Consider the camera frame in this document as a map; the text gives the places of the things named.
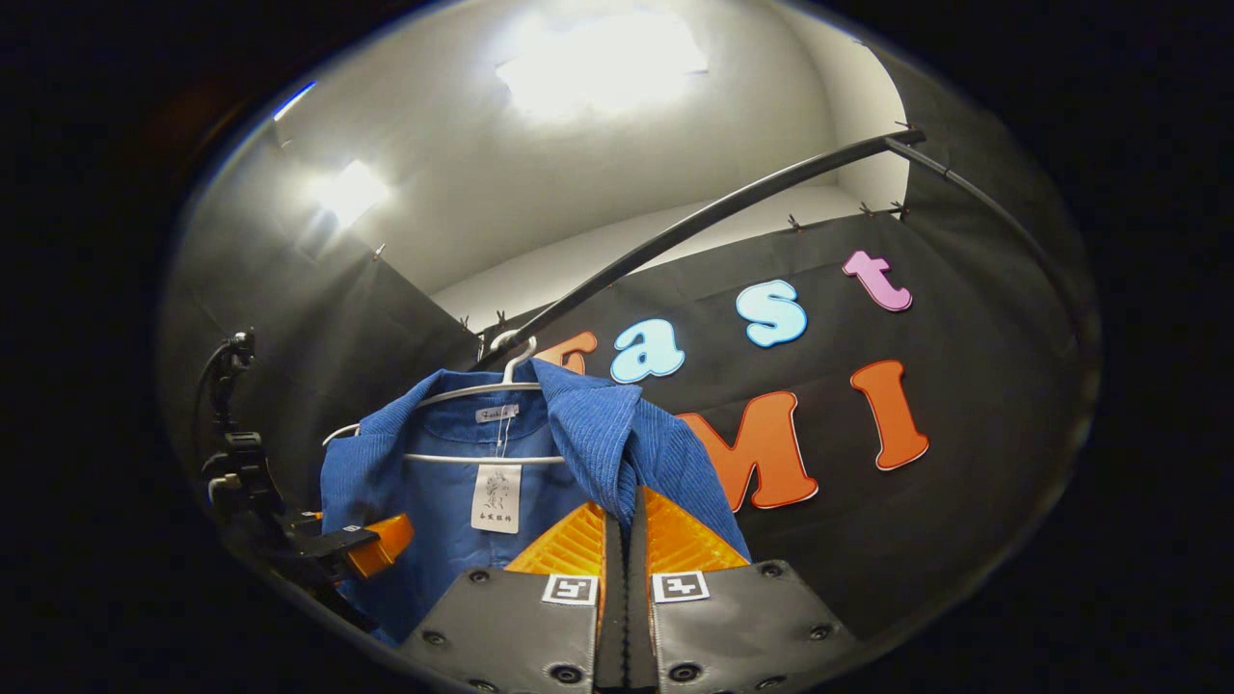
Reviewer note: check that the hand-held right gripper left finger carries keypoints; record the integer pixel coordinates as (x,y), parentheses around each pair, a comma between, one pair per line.
(612,617)

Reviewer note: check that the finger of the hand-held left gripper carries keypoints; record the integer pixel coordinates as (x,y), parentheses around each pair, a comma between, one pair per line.
(386,540)

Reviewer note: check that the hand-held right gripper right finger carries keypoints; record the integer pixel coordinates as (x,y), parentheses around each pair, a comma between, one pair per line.
(640,617)

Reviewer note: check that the large white clothes hanger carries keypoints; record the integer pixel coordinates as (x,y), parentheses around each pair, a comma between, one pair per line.
(482,459)

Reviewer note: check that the black clothes rack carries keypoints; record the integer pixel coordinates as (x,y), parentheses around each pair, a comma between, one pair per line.
(694,226)

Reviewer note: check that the small ceiling light panel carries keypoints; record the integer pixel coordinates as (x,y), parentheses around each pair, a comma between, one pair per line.
(352,193)

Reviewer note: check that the black backdrop cloth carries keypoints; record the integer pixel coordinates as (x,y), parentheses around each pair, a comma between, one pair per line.
(964,540)

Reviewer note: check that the large ceiling light panel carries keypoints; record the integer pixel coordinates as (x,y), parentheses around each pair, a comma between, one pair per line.
(603,67)

